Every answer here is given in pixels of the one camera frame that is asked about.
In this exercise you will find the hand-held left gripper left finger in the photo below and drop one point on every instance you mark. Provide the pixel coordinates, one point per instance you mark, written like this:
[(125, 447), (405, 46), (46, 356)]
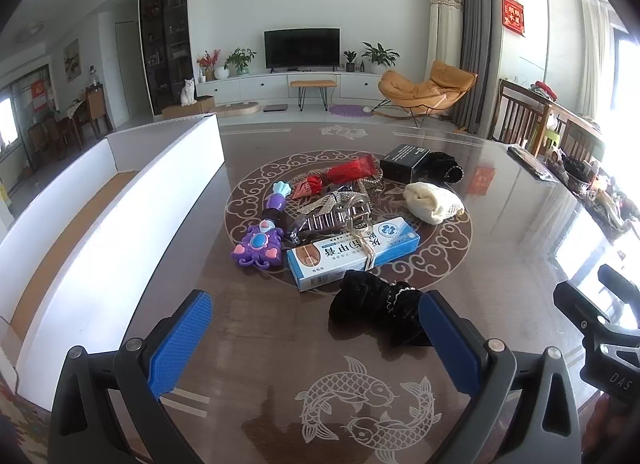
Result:
[(182, 339)]

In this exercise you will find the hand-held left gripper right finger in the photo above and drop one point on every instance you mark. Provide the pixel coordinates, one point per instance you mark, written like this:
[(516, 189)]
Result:
[(447, 344)]

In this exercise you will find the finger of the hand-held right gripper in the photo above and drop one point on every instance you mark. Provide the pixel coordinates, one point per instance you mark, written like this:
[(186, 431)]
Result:
[(580, 304), (622, 280)]

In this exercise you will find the black velvet scrunchie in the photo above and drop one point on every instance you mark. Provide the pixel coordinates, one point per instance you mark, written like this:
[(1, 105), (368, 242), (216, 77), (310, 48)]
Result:
[(435, 164), (360, 299)]

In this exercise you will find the blue and white medicine box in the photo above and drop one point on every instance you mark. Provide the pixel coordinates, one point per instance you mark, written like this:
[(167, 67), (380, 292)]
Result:
[(395, 239)]

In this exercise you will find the purple toy wand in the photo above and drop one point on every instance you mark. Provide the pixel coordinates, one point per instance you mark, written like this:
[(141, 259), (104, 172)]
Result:
[(260, 244)]

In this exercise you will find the white cardboard box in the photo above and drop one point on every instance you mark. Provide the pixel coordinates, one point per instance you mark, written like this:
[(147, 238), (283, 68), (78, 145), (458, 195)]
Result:
[(75, 264)]

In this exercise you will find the cream knitted pouch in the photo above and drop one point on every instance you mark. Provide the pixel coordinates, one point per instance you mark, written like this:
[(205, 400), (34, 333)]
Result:
[(430, 201)]

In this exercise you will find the clear safety glasses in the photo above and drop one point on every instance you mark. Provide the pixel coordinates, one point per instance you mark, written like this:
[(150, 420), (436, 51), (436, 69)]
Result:
[(294, 235)]

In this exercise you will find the gold hair claw clip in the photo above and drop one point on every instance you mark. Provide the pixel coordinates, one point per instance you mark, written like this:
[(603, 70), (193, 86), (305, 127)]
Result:
[(325, 221)]

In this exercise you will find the black box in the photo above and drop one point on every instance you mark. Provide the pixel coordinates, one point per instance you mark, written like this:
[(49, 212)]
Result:
[(400, 167)]

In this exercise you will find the red snack packet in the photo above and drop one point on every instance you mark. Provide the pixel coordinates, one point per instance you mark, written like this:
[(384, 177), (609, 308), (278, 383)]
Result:
[(345, 172)]

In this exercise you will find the brown patterned glass desktop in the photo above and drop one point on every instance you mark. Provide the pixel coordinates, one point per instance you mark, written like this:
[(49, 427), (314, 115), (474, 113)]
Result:
[(250, 324)]

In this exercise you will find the pile of clutter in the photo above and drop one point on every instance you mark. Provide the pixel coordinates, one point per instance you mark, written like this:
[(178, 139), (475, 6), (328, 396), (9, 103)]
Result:
[(585, 179)]

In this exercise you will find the wooden slatted chair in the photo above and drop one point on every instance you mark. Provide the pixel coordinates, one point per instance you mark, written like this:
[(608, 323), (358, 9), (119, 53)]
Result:
[(580, 142), (517, 114)]

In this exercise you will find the black flat item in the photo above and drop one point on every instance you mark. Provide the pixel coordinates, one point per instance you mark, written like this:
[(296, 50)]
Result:
[(530, 162)]

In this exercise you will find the green plastic stool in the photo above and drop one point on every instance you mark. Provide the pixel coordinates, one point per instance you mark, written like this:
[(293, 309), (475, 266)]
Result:
[(552, 138)]

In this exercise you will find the patterned cloth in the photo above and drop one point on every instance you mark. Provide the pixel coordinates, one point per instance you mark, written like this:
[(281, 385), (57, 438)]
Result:
[(22, 424)]

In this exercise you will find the red folded cloth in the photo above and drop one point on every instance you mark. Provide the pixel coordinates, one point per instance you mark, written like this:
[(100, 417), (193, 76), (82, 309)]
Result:
[(545, 89)]

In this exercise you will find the white sheer curtain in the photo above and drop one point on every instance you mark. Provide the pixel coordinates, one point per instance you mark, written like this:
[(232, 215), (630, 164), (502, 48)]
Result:
[(595, 54)]

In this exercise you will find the brown cardboard box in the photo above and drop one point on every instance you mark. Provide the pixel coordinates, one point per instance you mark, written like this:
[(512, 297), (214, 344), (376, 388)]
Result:
[(192, 107)]

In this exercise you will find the beige cat scratcher board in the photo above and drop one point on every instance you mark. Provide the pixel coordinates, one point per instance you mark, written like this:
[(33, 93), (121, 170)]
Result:
[(235, 108)]

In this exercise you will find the white cat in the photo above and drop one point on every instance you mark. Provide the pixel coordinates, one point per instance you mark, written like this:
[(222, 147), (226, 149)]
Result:
[(189, 93)]

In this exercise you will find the tan backed dining chair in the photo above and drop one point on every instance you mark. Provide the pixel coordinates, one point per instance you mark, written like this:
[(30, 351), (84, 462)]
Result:
[(97, 104)]

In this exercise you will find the black floor scale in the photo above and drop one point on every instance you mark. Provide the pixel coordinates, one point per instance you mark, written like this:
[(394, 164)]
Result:
[(276, 107)]

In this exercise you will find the purple round rug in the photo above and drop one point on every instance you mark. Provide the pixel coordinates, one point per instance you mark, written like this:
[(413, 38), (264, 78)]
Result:
[(350, 110)]

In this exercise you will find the white television cabinet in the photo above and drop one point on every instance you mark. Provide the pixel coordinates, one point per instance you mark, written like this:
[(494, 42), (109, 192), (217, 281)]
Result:
[(260, 87)]

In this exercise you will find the orange rocking lounge chair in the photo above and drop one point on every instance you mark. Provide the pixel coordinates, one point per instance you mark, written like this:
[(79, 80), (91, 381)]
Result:
[(440, 79)]

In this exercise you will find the white round vase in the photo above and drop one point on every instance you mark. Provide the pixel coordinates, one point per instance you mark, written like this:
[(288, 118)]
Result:
[(222, 73)]

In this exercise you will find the red flowers in vase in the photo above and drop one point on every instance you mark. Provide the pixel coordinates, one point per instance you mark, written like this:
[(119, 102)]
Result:
[(207, 62)]

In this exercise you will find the red door poster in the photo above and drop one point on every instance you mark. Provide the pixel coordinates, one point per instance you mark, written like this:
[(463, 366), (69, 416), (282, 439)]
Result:
[(40, 94)]

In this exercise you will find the green plant in teal vase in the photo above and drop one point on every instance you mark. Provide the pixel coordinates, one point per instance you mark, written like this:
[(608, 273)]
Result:
[(239, 60)]

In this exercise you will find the wooden bench stool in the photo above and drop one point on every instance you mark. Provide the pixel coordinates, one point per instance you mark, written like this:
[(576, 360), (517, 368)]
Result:
[(312, 83)]

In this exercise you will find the large green potted plant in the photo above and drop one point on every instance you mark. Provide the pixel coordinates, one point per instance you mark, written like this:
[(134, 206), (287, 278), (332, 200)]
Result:
[(379, 57)]

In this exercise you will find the small green potted plant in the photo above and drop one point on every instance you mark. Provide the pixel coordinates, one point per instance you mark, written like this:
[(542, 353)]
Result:
[(350, 60)]

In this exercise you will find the dark glass display cabinet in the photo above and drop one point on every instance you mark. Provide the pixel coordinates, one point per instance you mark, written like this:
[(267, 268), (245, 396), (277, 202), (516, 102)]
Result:
[(162, 39)]

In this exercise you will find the grey curtain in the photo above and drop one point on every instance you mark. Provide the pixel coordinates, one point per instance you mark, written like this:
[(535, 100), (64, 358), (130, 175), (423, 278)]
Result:
[(472, 19)]

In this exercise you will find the cloth covered floor air conditioner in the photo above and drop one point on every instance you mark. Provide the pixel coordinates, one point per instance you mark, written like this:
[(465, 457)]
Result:
[(445, 24)]

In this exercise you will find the black flat television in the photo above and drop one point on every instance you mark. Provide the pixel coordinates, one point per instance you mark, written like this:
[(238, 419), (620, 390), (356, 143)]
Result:
[(300, 47)]

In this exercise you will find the round ceiling lamp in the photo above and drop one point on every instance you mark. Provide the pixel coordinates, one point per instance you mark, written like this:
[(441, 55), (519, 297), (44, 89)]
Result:
[(31, 32)]

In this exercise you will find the red wall hanging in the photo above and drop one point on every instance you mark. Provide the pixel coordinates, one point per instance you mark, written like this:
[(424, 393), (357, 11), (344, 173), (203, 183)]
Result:
[(513, 14)]

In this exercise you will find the framed wall picture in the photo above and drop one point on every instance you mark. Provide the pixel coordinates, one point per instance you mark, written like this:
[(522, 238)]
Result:
[(71, 60)]

